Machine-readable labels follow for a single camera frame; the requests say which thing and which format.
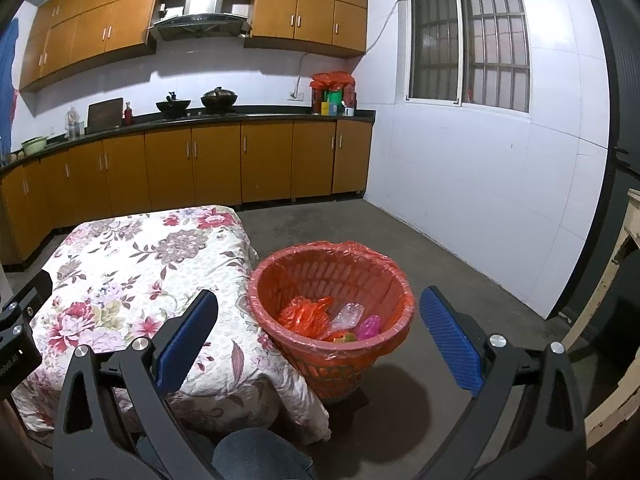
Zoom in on wooden base cabinets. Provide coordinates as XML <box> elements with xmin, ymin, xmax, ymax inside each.
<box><xmin>0</xmin><ymin>109</ymin><xmax>376</xmax><ymax>267</ymax></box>

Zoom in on orange plastic bag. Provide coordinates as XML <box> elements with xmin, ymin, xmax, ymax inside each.
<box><xmin>277</xmin><ymin>296</ymin><xmax>335</xmax><ymax>341</ymax></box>

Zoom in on floral tablecloth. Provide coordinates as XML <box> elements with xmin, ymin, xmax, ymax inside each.
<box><xmin>12</xmin><ymin>205</ymin><xmax>331</xmax><ymax>446</ymax></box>

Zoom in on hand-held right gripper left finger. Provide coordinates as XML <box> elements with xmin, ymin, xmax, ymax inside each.
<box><xmin>52</xmin><ymin>289</ymin><xmax>221</xmax><ymax>480</ymax></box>

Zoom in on purple foil wrapper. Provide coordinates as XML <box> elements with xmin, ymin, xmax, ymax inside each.
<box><xmin>357</xmin><ymin>315</ymin><xmax>382</xmax><ymax>341</ymax></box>

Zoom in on dark pot with lid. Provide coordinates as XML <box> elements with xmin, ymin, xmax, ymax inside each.
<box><xmin>201</xmin><ymin>87</ymin><xmax>238</xmax><ymax>114</ymax></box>

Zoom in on wooden wall cabinets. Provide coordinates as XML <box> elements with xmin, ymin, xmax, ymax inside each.
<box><xmin>19</xmin><ymin>0</ymin><xmax>369</xmax><ymax>93</ymax></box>

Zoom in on blue hanging cloth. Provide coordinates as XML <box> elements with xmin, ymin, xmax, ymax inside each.
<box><xmin>0</xmin><ymin>17</ymin><xmax>21</xmax><ymax>153</ymax></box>

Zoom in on red plastic bag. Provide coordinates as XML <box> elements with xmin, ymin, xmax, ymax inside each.
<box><xmin>310</xmin><ymin>71</ymin><xmax>357</xmax><ymax>114</ymax></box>

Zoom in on clear plastic bag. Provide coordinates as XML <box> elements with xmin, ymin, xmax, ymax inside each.
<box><xmin>330</xmin><ymin>302</ymin><xmax>366</xmax><ymax>332</ymax></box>

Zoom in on wall socket with cable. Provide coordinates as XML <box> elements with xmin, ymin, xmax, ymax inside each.
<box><xmin>288</xmin><ymin>52</ymin><xmax>309</xmax><ymax>101</ymax></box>

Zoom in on steel range hood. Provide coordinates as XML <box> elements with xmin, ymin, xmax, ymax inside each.
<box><xmin>147</xmin><ymin>0</ymin><xmax>253</xmax><ymax>42</ymax></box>

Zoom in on red plastic basket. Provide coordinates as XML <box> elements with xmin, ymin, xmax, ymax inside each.
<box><xmin>246</xmin><ymin>241</ymin><xmax>417</xmax><ymax>405</ymax></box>

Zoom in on clear jar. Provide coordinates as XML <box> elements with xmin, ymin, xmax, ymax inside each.
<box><xmin>64</xmin><ymin>107</ymin><xmax>84</xmax><ymax>141</ymax></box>

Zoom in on white wall cable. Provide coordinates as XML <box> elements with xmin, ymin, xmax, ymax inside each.
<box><xmin>365</xmin><ymin>0</ymin><xmax>409</xmax><ymax>54</ymax></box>

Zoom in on person's jeans leg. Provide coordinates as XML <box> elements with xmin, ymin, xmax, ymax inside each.
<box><xmin>135</xmin><ymin>427</ymin><xmax>319</xmax><ymax>480</ymax></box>

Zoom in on brown cutting board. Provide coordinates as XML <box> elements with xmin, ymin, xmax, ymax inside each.
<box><xmin>87</xmin><ymin>97</ymin><xmax>124</xmax><ymax>134</ymax></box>

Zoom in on barred window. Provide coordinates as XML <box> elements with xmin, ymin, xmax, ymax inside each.
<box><xmin>397</xmin><ymin>0</ymin><xmax>532</xmax><ymax>119</ymax></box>

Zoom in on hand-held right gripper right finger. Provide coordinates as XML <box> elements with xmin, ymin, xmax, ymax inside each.
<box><xmin>407</xmin><ymin>286</ymin><xmax>586</xmax><ymax>480</ymax></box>

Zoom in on black wok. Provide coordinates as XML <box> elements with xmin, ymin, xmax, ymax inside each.
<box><xmin>156</xmin><ymin>91</ymin><xmax>192</xmax><ymax>120</ymax></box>

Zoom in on unpainted wooden frame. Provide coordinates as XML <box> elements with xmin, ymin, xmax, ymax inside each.
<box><xmin>562</xmin><ymin>187</ymin><xmax>640</xmax><ymax>450</ymax></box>

